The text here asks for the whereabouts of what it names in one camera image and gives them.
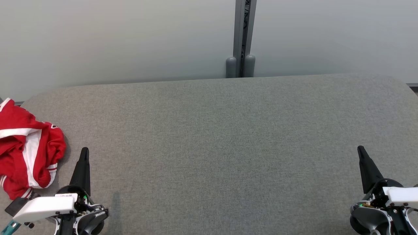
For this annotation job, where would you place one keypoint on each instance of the teal left camera connector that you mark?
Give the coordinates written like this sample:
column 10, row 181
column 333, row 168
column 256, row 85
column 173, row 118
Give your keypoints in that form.
column 12, row 226

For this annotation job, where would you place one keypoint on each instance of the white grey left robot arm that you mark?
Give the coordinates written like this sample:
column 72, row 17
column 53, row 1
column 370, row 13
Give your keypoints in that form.
column 93, row 220

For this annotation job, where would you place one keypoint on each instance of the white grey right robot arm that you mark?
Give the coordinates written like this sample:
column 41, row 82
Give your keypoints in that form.
column 369, row 215

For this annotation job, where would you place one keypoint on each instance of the grey cylinder post foot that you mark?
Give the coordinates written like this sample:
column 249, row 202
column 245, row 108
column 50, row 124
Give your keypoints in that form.
column 249, row 65
column 231, row 67

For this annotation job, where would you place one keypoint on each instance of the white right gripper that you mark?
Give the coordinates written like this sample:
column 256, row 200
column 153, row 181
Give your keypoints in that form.
column 403, row 195

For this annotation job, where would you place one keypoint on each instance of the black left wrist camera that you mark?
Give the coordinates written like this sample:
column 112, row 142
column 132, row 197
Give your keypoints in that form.
column 16, row 206

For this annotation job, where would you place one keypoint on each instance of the red and white garment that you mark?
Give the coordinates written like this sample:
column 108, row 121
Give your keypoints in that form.
column 19, row 153

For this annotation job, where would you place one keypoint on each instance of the grey partition post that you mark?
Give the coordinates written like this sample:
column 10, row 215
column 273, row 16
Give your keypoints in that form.
column 238, row 32

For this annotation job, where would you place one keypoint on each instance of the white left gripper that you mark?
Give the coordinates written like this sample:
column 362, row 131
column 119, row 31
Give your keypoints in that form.
column 45, row 207

